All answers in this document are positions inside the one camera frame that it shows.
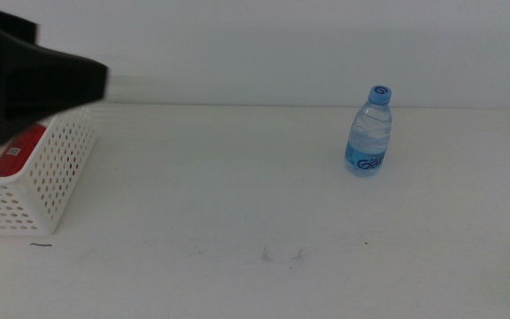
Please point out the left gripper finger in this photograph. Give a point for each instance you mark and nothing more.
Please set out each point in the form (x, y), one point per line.
(56, 84)

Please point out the red soda can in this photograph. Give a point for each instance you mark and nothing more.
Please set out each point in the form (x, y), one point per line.
(20, 150)

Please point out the clear water bottle blue cap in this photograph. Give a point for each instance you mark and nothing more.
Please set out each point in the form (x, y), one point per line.
(368, 137)

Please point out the white perforated plastic basket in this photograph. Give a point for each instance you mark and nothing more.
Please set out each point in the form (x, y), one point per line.
(60, 168)

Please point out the thin black thread scrap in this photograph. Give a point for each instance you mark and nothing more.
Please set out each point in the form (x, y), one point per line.
(41, 244)

